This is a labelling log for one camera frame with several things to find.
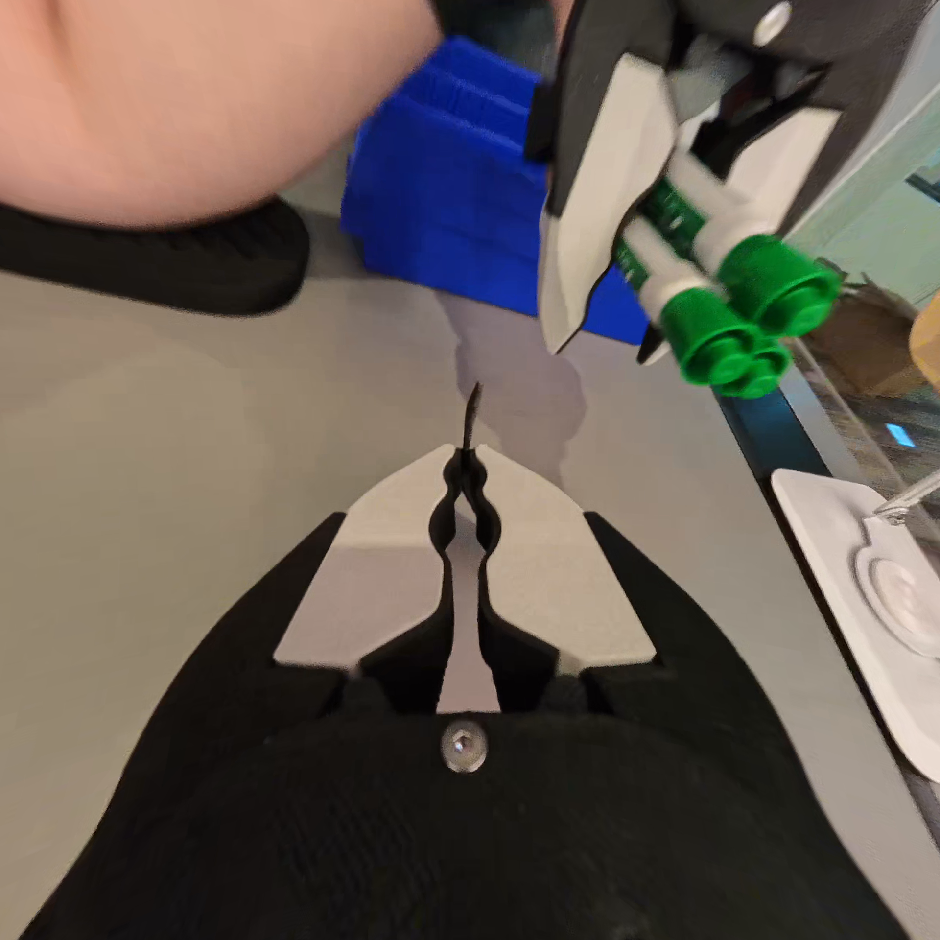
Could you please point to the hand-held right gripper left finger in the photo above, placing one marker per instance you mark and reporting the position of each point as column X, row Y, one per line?
column 367, row 587

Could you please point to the person's left forearm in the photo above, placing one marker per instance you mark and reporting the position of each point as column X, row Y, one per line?
column 183, row 95

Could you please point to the blue plastic bin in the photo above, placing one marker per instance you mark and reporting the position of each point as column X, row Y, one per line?
column 440, row 205

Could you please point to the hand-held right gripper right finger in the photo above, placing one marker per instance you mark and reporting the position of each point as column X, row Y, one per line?
column 565, row 587

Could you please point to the white stand base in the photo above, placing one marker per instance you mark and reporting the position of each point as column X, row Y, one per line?
column 822, row 529

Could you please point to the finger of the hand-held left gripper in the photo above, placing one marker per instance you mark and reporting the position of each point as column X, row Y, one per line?
column 609, row 161
column 793, row 161

